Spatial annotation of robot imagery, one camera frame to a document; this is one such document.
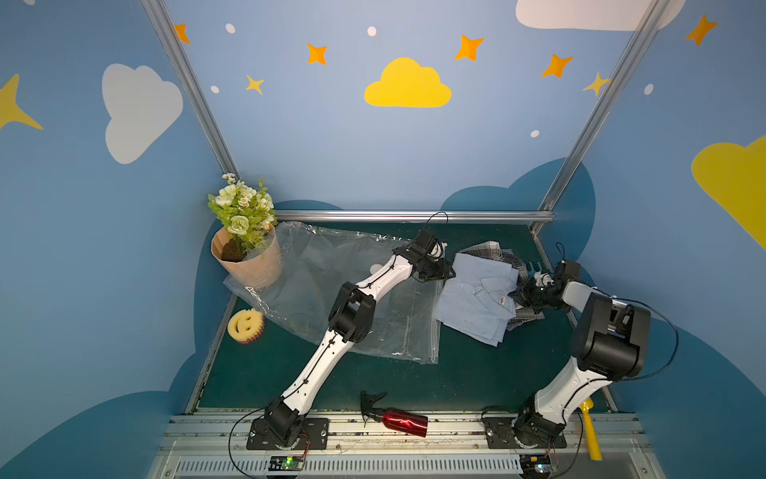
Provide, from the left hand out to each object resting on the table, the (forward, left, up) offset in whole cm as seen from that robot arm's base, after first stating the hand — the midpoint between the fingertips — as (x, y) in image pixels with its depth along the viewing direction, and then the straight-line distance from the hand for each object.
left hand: (456, 273), depth 101 cm
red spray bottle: (-45, +21, -1) cm, 49 cm away
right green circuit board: (-53, -14, -5) cm, 55 cm away
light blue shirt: (-9, -7, -1) cm, 11 cm away
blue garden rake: (+5, -30, -5) cm, 31 cm away
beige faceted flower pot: (-8, +62, +11) cm, 64 cm away
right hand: (-6, -19, -1) cm, 20 cm away
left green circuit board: (-54, +47, -6) cm, 72 cm away
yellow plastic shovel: (-50, -29, -3) cm, 58 cm away
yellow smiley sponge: (-20, +67, -2) cm, 70 cm away
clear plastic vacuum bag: (-14, +16, -5) cm, 22 cm away
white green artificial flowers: (+4, +66, +22) cm, 70 cm away
